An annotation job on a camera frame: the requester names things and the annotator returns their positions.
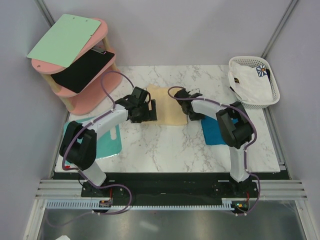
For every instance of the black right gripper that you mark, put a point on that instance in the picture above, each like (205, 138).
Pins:
(199, 116)

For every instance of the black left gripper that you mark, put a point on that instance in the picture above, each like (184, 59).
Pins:
(150, 115)

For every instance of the yellow t shirt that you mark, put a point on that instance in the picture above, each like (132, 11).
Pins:
(168, 110)

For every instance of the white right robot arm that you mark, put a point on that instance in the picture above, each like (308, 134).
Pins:
(236, 128)

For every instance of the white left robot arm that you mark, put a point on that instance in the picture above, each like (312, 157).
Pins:
(79, 143)

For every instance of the blue t shirt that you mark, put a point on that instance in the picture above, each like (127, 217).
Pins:
(211, 132)

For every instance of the teal cutting board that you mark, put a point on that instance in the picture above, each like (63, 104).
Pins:
(109, 144)

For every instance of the white t shirt with flower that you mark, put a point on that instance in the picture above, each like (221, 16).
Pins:
(250, 84)

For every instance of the white plastic basket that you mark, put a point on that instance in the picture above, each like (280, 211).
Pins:
(254, 61)

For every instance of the black clipboard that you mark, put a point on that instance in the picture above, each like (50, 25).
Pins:
(79, 74)

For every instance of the green clipboard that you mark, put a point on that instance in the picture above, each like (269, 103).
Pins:
(62, 43)

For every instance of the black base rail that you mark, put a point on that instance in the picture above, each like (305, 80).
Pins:
(172, 188)

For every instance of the white cable duct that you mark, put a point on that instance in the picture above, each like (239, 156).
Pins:
(100, 205)

